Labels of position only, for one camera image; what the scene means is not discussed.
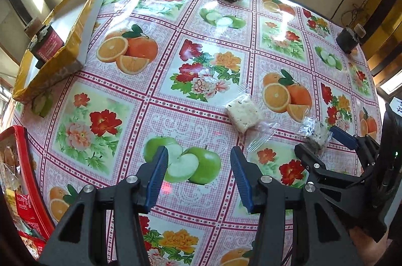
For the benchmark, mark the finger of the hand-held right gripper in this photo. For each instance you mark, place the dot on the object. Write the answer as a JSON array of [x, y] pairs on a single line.
[[314, 165], [344, 137]]

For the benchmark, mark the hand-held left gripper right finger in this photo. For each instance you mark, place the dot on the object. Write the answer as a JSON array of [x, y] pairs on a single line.
[[241, 181]]

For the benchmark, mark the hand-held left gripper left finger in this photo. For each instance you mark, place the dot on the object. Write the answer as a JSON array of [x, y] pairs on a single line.
[[157, 178]]

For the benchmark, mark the clear packet white rice cake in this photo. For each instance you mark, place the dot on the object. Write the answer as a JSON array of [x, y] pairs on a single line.
[[315, 134], [243, 112]]

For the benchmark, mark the red rimmed white tray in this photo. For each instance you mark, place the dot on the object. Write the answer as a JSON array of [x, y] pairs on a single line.
[[31, 175]]

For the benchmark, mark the person's right forearm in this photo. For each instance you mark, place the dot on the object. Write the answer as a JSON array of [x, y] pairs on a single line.
[[367, 250]]

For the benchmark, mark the floral fruit print tablecloth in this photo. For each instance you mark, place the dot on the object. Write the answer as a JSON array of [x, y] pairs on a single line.
[[188, 115]]

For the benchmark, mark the wooden door with glass panes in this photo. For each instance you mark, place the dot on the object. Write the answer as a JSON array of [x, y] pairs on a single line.
[[392, 84]]

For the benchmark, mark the small black container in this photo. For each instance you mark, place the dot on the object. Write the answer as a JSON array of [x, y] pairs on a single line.
[[347, 39]]

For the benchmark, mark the yellow wooden door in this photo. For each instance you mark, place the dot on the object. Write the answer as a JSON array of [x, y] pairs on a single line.
[[386, 33]]

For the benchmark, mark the yellow cardboard box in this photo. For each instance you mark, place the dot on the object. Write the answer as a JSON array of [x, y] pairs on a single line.
[[70, 36]]

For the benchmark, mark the dark red jar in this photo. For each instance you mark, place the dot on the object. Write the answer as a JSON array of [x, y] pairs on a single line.
[[47, 47]]

